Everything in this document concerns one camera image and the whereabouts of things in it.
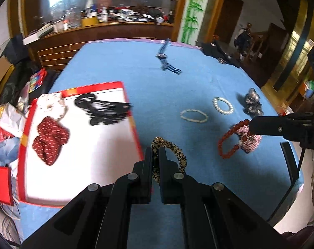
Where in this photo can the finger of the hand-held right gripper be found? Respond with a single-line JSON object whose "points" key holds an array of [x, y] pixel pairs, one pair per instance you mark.
{"points": [[266, 127], [307, 116]]}

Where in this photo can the green white packet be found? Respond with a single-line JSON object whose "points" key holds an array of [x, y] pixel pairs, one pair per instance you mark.
{"points": [[309, 89]]}

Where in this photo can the black jacket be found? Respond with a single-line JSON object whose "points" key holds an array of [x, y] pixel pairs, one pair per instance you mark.
{"points": [[211, 50]]}

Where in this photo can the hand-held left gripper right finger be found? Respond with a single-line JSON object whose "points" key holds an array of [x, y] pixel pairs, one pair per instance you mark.
{"points": [[167, 181]]}

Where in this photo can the dark red scrunchie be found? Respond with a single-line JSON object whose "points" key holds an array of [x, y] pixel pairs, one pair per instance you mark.
{"points": [[50, 140]]}

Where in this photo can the clear glass pitcher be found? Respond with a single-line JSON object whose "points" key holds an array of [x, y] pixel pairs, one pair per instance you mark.
{"points": [[73, 20]]}

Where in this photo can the red white scrunchie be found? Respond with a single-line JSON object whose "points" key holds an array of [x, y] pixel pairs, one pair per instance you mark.
{"points": [[251, 145]]}

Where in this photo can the red gift box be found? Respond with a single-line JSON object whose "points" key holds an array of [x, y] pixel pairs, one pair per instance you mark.
{"points": [[94, 155]]}

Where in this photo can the leopard print scrunchie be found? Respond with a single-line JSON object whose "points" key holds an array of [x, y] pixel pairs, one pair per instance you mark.
{"points": [[179, 157]]}

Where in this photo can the white flat box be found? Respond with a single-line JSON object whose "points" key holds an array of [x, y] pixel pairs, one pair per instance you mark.
{"points": [[37, 36]]}

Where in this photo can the wooden stair railing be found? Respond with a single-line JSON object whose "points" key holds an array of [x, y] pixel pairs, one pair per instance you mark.
{"points": [[257, 41]]}

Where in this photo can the white pump bottle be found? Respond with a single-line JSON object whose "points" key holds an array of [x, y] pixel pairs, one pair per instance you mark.
{"points": [[103, 15]]}

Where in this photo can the colourful printed box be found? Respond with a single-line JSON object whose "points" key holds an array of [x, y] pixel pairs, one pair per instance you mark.
{"points": [[37, 80]]}

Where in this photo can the wooden counter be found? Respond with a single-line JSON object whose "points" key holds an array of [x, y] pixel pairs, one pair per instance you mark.
{"points": [[94, 33]]}

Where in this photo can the bunch of keys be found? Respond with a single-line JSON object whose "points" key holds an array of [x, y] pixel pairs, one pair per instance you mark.
{"points": [[221, 60]]}

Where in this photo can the white spray bottle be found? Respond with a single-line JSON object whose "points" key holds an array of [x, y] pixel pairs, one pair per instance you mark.
{"points": [[88, 1]]}

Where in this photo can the blue tablecloth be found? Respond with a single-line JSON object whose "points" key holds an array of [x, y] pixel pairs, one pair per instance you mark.
{"points": [[172, 90]]}

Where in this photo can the plaid cloth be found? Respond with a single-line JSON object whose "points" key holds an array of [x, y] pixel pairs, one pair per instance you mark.
{"points": [[3, 228]]}

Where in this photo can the red cardboard lid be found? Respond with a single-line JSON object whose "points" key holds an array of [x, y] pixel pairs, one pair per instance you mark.
{"points": [[1, 184]]}

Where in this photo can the bamboo wall poster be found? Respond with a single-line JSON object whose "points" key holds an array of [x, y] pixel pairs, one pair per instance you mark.
{"points": [[195, 10]]}

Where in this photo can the black backpack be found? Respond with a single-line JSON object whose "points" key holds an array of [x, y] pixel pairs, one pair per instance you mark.
{"points": [[242, 40]]}

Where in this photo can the yellow box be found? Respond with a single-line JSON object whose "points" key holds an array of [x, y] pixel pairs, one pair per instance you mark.
{"points": [[89, 21]]}

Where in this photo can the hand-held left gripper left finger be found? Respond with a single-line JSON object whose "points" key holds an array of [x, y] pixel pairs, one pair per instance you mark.
{"points": [[146, 176]]}

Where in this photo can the black white patterned scrunchie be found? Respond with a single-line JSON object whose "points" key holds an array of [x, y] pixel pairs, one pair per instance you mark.
{"points": [[251, 102]]}

